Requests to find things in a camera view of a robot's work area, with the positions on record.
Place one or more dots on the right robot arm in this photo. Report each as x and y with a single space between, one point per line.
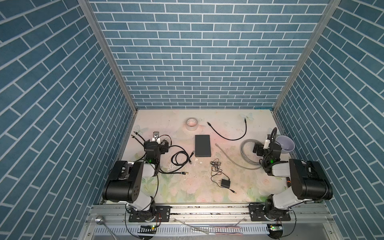
308 181

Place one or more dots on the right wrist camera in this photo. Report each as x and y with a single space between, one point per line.
267 142

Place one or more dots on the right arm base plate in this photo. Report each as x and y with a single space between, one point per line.
260 212

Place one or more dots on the clear tape roll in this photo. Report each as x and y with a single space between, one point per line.
192 124

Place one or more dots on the lavender ceramic mug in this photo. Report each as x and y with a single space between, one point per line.
286 143

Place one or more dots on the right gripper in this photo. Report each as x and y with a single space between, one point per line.
270 149

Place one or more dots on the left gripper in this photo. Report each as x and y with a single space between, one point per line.
153 142

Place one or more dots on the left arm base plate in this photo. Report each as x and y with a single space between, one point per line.
155 213

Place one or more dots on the black network switch box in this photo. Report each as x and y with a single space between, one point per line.
202 146

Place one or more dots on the aluminium mounting rail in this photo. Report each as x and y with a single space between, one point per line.
234 221

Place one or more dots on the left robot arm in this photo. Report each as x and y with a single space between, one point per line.
124 181

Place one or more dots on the black power adapter with cord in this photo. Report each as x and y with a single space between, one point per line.
218 177

